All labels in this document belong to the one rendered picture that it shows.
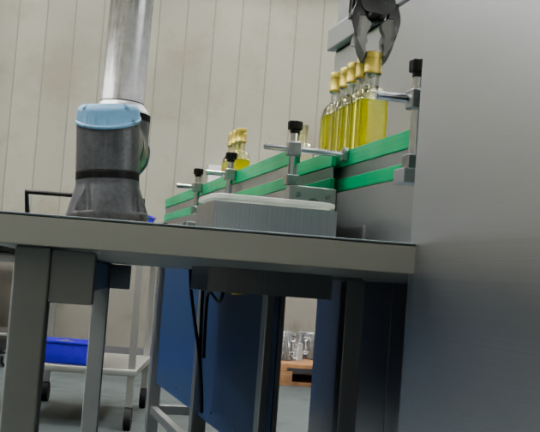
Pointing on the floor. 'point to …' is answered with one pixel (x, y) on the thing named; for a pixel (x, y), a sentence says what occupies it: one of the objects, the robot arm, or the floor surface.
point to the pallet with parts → (297, 357)
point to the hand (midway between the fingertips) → (373, 57)
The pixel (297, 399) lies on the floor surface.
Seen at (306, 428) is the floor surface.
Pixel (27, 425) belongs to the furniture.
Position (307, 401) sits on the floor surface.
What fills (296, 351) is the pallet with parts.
